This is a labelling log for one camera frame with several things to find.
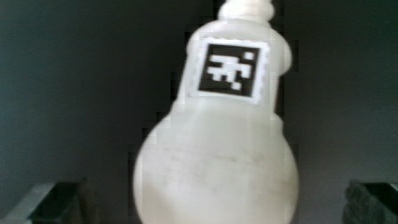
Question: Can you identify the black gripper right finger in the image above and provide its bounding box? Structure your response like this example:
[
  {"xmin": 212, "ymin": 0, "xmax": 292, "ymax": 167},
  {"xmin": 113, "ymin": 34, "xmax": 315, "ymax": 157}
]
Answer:
[{"xmin": 344, "ymin": 180, "xmax": 398, "ymax": 224}]

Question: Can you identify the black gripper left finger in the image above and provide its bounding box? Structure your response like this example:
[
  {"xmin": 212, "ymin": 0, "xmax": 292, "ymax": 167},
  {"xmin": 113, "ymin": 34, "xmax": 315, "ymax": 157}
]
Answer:
[{"xmin": 0, "ymin": 179, "xmax": 100, "ymax": 224}]

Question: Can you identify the white lamp bulb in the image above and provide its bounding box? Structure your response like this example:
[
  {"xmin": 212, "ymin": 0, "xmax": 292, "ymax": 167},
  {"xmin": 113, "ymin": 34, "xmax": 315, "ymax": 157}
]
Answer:
[{"xmin": 134, "ymin": 0, "xmax": 299, "ymax": 224}]

